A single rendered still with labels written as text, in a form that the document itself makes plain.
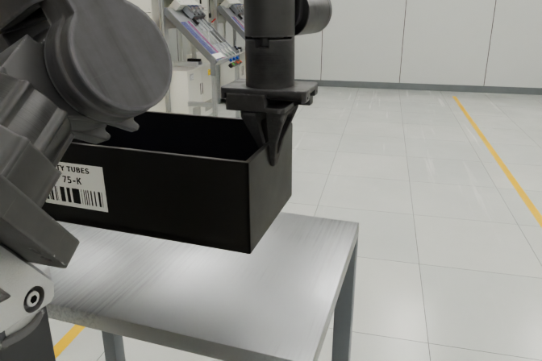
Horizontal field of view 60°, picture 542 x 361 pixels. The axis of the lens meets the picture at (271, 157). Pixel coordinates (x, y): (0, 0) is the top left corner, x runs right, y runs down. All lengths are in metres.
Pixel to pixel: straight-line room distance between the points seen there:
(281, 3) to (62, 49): 0.28
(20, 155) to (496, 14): 7.40
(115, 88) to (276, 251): 0.66
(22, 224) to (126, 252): 0.71
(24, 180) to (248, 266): 0.64
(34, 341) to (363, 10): 7.11
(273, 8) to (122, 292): 0.54
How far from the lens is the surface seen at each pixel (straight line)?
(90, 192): 0.62
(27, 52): 0.33
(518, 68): 7.69
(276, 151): 0.57
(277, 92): 0.52
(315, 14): 0.58
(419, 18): 7.43
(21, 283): 0.32
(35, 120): 0.30
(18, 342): 0.51
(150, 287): 0.85
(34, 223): 0.27
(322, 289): 0.82
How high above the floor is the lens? 1.26
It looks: 18 degrees down
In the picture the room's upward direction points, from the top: straight up
